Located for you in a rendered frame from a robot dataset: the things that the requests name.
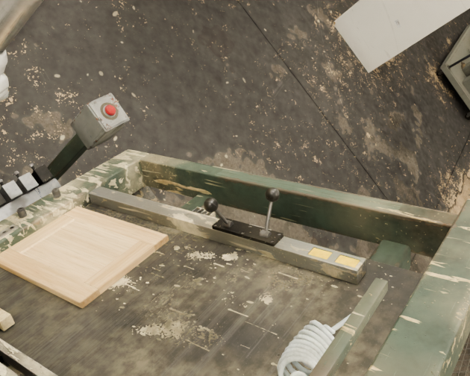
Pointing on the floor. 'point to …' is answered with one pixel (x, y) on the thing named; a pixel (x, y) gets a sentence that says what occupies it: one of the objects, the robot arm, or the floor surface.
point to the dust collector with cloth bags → (468, 69)
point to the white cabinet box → (393, 25)
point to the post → (67, 157)
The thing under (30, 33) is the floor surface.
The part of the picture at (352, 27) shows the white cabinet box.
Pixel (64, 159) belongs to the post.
